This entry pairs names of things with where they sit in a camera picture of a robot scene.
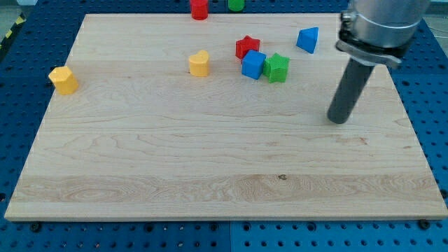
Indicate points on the green star block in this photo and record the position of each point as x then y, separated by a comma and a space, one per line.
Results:
276, 68

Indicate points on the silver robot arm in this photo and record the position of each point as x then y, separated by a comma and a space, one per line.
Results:
379, 31

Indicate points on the red cylinder block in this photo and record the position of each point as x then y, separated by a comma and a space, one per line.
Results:
199, 9

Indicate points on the blue cube block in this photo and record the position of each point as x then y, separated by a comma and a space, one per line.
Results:
252, 64

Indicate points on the green cylinder block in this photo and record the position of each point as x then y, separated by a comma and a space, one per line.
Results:
235, 5

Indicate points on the yellow hexagon block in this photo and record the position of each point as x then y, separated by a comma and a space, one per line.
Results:
64, 80

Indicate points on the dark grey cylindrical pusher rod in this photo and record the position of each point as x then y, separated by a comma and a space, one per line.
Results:
350, 87

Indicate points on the yellow heart block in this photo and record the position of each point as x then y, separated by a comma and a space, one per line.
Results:
199, 64

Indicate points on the light wooden board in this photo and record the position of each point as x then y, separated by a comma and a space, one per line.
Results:
144, 140

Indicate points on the blue triangular prism block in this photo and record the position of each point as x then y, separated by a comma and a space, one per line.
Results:
307, 39

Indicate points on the red star block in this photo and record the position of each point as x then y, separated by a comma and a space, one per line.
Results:
246, 44

